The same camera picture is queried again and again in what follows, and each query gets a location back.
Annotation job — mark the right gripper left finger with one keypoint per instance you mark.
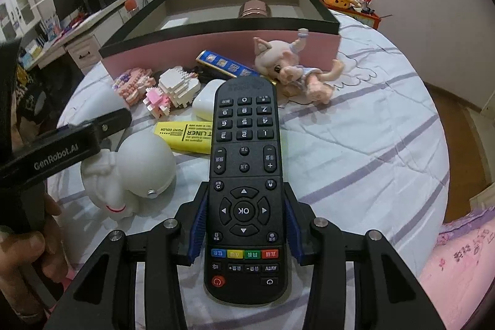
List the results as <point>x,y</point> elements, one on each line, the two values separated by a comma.
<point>102,294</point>

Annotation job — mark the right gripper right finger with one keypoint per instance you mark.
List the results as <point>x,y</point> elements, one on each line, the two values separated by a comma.
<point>387,293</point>

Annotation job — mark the white dome night light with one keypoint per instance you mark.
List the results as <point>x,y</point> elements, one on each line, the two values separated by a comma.
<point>142,168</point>

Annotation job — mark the black TV remote control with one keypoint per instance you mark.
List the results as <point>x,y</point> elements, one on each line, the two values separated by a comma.
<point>245,229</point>

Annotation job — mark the yellow highlighter pen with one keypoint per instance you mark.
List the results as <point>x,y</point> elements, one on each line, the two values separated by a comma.
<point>193,137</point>

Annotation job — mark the white pink brick model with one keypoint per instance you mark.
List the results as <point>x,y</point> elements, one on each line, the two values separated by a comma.
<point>176,88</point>

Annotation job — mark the white earbuds case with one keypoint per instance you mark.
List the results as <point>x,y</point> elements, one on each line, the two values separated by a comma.
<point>204,103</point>

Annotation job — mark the blue card box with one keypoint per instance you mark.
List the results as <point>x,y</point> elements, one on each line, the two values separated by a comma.
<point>212,65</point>

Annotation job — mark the pig girl doll figurine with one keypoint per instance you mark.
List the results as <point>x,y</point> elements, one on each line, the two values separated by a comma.
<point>279,60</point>

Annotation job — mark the pink donut brick model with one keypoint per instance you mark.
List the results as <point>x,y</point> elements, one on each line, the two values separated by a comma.
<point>132,84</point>

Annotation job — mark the person's left hand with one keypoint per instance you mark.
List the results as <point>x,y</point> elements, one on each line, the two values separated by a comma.
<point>25,249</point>

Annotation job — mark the pink bed sheet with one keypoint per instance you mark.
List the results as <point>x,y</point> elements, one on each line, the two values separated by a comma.
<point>460,269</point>

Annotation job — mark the white desk with drawers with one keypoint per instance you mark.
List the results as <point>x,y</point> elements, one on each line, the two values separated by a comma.
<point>83,43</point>

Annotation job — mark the white glass door cabinet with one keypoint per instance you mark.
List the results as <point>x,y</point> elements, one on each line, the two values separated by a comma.
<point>17,18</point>

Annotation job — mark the pink black storage box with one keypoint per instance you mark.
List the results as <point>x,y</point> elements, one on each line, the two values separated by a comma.
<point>213,25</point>

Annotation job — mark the orange cap water bottle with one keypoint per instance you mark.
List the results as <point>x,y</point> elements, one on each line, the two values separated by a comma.
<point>130,5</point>

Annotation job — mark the white square charger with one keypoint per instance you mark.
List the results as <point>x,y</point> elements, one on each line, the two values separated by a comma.
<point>174,22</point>

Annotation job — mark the orange toy crate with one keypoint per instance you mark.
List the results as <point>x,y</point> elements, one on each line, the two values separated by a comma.
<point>371,20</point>

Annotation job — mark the rose gold metal cup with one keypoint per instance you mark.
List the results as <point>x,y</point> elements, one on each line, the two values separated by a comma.
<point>254,9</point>

